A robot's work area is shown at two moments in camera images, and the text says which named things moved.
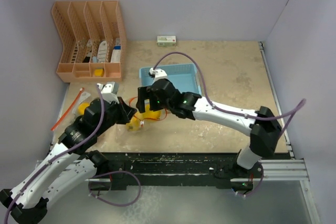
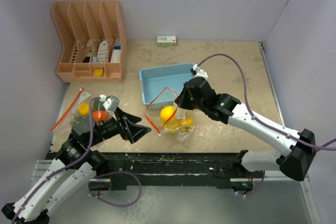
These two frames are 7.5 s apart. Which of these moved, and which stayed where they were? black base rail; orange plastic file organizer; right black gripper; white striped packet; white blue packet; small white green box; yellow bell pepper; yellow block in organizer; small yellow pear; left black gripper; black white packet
Moved: right black gripper; yellow bell pepper; small yellow pear; left black gripper
Stayed: white striped packet; yellow block in organizer; white blue packet; black base rail; orange plastic file organizer; small white green box; black white packet
